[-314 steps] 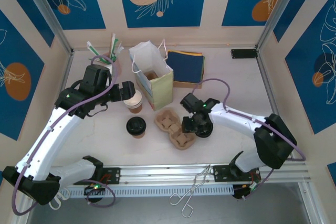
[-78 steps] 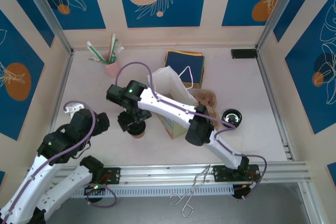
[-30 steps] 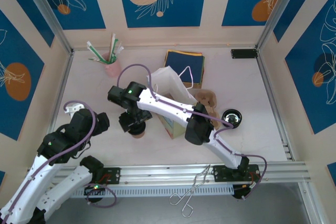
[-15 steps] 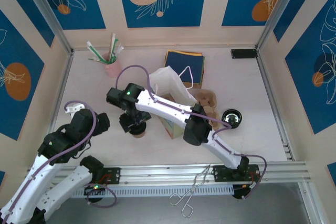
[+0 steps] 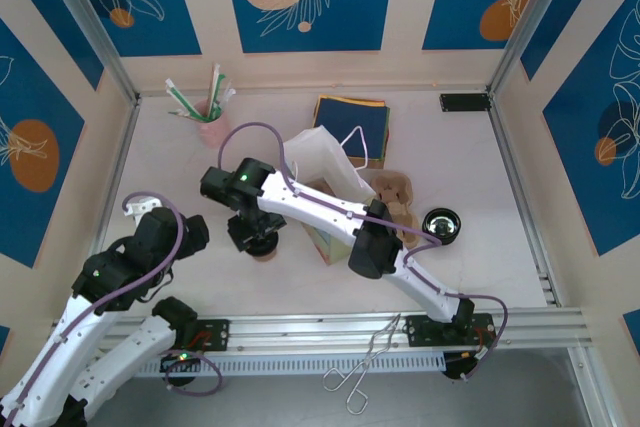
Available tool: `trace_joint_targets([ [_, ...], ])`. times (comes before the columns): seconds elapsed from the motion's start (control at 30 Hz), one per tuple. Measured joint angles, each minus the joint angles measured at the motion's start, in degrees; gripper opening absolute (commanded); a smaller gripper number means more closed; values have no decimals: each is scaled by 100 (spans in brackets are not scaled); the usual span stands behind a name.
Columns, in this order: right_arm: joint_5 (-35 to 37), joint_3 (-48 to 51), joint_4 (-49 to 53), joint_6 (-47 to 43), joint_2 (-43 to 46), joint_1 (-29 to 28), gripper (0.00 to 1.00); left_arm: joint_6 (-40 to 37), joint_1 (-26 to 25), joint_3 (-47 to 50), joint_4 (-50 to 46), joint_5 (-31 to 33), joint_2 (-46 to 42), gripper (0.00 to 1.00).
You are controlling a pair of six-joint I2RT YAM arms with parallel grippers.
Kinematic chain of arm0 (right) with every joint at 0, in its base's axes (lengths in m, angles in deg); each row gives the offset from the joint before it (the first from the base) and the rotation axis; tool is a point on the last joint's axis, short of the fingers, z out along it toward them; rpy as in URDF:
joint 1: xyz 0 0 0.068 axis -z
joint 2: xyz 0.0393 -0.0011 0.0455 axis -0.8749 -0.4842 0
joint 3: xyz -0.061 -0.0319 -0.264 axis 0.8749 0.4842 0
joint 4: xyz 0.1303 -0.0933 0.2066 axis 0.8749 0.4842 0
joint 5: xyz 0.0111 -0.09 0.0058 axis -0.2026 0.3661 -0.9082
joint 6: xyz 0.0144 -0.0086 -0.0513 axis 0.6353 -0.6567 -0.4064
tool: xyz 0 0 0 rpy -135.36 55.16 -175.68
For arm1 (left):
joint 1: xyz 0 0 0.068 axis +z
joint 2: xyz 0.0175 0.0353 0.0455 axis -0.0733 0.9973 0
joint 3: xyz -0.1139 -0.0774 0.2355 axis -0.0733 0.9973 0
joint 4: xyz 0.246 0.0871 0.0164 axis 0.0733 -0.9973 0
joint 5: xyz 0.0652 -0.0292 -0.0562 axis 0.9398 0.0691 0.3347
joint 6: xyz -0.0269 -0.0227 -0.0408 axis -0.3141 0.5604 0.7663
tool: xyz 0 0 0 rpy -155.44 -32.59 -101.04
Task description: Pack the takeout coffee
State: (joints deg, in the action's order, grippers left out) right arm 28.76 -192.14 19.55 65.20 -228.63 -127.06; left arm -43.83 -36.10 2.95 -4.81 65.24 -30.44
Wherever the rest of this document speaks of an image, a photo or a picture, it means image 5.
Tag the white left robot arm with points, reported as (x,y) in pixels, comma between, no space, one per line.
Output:
(50,357)

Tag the pink straw holder cup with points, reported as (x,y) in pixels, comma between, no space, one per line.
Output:
(212,134)

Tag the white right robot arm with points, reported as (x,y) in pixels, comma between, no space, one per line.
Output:
(320,209)

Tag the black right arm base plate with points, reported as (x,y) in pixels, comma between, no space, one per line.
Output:
(420,332)

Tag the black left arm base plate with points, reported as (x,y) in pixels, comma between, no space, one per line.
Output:
(220,334)

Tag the white paper gift bag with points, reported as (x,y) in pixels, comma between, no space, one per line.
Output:
(320,152)

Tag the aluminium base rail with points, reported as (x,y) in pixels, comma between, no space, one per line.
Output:
(310,334)

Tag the stack of cardboard cup carriers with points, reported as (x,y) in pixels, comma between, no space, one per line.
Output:
(400,182)

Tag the aluminium frame post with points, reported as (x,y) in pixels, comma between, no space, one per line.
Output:
(530,22)
(90,22)

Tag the aluminium side rail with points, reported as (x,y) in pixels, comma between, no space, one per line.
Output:
(119,162)
(524,197)

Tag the black rectangular wall bracket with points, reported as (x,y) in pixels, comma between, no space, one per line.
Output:
(462,102)

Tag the stack of coloured napkins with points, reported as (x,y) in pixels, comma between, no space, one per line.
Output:
(350,117)

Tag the brown paper coffee cup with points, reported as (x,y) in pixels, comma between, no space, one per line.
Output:
(265,258)

